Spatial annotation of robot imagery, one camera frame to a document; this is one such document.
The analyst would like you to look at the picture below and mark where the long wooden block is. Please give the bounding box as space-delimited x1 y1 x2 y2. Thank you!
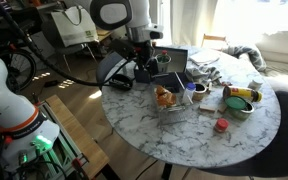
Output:
199 104 218 113

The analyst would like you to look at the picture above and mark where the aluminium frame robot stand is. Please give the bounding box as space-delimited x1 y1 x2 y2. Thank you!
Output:
17 99 90 180

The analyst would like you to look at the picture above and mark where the round tin with green lid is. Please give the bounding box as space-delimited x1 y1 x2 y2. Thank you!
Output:
224 95 255 121

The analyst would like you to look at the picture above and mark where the wooden chair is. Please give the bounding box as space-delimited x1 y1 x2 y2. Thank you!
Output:
200 33 229 51

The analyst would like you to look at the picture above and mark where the clear plastic fridge box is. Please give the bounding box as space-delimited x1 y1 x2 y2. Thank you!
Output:
148 71 194 126

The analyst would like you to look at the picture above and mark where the grey white patterned blanket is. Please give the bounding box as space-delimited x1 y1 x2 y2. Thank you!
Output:
221 44 268 73

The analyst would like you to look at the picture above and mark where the small wooden block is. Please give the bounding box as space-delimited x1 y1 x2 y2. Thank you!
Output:
217 102 229 114

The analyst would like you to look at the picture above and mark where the small jar with red lid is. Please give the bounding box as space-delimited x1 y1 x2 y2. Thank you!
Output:
214 117 230 134

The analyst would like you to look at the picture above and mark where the white paper shopping bag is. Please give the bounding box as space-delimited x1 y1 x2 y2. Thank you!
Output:
50 5 99 48

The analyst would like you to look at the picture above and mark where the small wooden bowl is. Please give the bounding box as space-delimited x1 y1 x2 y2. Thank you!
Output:
192 82 209 102

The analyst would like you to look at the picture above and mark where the white sofa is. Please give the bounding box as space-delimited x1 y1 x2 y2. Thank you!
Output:
255 29 288 66

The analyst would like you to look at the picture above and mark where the white curtain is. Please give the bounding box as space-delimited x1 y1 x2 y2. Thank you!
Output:
169 0 219 48

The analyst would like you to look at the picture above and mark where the small white jar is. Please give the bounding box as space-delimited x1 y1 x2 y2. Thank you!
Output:
247 78 265 91

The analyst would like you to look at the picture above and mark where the black bicycle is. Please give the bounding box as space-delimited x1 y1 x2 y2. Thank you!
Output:
0 29 38 93

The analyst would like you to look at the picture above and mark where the orange bread object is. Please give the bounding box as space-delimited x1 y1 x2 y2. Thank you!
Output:
154 85 178 109

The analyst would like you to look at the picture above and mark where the small bottle with blue cap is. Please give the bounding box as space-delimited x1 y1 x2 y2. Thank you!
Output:
182 82 197 105

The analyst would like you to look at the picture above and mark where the striped grey white cloth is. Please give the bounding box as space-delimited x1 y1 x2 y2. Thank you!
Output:
186 64 223 86

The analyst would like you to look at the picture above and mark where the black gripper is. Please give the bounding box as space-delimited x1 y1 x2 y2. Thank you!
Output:
134 41 159 78

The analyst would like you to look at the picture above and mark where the black round chair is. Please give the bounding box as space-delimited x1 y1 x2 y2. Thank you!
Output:
199 90 288 178

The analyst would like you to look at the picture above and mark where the green bottle with red cap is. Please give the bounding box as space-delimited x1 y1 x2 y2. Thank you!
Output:
159 49 170 63

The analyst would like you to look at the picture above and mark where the black table leg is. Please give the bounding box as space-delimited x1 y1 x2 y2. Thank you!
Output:
161 162 174 180

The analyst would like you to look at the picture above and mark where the white cup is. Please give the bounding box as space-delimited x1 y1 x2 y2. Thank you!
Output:
156 53 173 73

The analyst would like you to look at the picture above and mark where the white paper notebook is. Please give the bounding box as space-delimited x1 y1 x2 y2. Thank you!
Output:
188 49 221 66

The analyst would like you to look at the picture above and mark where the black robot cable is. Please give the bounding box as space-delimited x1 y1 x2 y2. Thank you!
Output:
0 0 142 88

